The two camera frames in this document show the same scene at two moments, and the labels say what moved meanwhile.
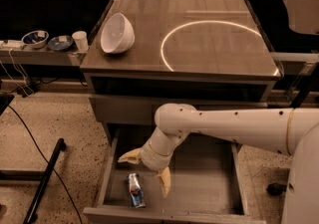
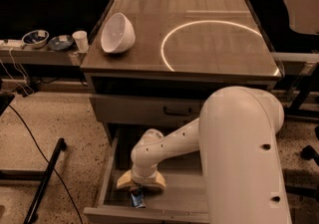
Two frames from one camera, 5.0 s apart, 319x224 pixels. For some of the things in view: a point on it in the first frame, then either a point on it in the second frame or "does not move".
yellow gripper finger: (134, 156) → (126, 179)
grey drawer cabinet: (203, 51) does not move
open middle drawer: (207, 183) does not move
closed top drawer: (142, 111) does not move
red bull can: (136, 190) does not move
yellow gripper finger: (164, 178) → (159, 180)
